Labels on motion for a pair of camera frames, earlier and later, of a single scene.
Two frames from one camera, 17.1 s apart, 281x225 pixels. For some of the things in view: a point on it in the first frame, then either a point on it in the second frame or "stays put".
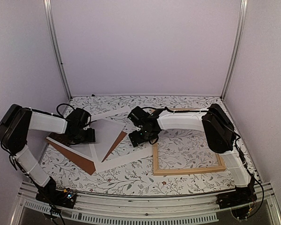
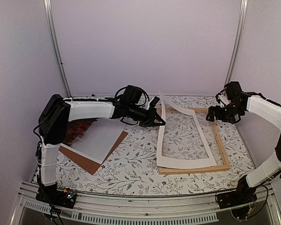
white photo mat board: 120,116 -> 179,163
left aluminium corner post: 52,30 stays put
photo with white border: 106,132 stays put
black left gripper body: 82,137 -> 138,116
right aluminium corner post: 240,28 stays put
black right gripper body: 144,136 -> 228,115
